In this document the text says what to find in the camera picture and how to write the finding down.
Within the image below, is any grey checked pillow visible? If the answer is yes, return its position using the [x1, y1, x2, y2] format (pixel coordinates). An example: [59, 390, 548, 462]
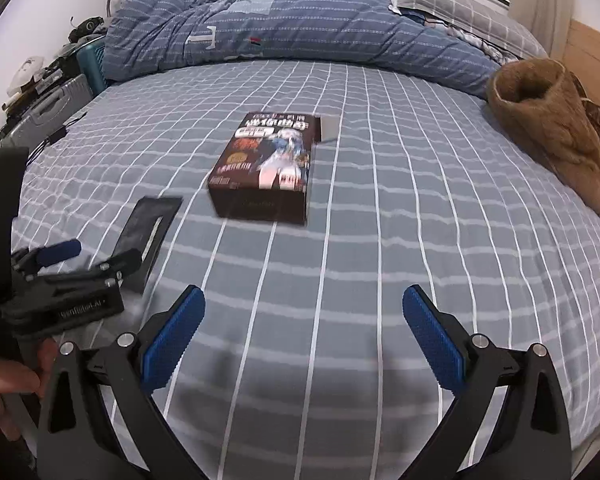
[392, 0, 548, 58]

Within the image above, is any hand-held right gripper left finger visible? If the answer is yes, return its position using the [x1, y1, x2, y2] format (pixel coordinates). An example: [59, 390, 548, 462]
[36, 285, 206, 480]

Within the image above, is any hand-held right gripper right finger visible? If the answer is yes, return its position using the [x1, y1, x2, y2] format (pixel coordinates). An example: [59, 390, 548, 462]
[400, 285, 573, 480]

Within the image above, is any wooden headboard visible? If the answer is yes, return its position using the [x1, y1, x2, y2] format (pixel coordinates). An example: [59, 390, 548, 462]
[550, 19, 600, 111]

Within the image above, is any person's left hand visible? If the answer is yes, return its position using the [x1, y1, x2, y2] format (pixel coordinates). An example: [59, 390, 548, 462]
[0, 337, 61, 441]

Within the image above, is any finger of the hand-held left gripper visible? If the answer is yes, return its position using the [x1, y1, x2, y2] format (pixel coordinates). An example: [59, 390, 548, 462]
[12, 239, 83, 273]
[45, 249, 143, 291]

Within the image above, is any grey suitcase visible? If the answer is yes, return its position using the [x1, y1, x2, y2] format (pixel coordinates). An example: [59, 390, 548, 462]
[0, 74, 93, 148]

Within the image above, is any blue striped duvet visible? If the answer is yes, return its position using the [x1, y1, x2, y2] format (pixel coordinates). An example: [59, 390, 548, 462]
[102, 0, 503, 101]

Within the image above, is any black packet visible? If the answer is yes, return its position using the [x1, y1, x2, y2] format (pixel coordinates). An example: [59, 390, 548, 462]
[112, 196, 183, 295]

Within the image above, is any bed with grey checked sheet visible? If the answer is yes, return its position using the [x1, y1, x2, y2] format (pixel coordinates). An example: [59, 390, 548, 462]
[0, 57, 600, 480]

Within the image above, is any black cable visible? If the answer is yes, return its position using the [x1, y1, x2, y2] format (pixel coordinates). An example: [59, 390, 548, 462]
[30, 110, 88, 158]

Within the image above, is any teal plastic stool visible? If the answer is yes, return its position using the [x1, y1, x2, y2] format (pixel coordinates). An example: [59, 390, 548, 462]
[77, 40, 108, 96]

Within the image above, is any dark cloth pile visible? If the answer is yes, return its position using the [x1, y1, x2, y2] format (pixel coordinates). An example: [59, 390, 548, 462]
[69, 16, 106, 43]

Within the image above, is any beige curtain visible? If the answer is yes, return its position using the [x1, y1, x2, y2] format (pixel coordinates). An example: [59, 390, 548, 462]
[507, 0, 576, 56]

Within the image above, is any brown fleece jacket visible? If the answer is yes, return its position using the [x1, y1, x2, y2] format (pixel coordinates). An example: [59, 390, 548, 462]
[486, 58, 600, 231]

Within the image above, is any dark printed box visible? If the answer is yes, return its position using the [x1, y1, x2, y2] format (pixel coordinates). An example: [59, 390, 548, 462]
[207, 112, 338, 226]

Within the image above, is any white rounded object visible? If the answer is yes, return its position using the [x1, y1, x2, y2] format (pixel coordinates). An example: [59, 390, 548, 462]
[7, 56, 46, 96]

